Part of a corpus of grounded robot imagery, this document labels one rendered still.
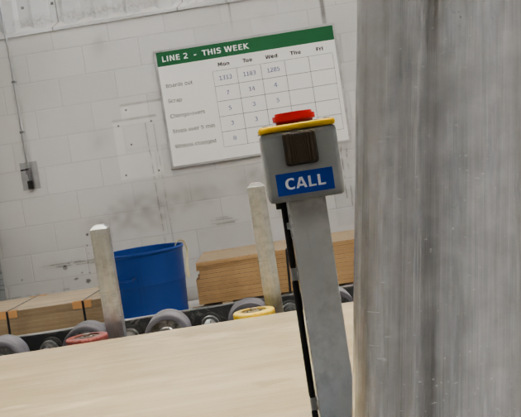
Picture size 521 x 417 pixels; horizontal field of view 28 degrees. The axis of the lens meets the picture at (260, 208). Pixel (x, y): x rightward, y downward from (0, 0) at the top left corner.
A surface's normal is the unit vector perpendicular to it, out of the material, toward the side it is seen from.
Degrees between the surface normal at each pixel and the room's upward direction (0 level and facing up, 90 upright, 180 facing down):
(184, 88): 90
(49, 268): 90
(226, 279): 90
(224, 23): 90
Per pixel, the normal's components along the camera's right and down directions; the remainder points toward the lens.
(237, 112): -0.04, 0.06
